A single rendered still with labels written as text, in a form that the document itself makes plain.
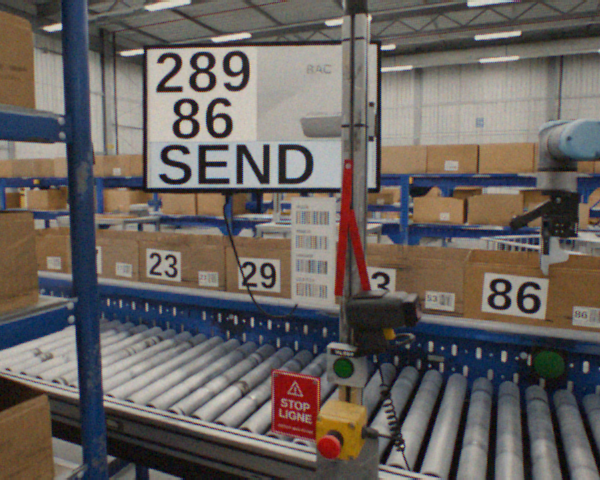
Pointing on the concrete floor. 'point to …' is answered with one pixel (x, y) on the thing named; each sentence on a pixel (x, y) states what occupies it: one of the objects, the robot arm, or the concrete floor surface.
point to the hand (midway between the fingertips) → (542, 268)
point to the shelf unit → (91, 421)
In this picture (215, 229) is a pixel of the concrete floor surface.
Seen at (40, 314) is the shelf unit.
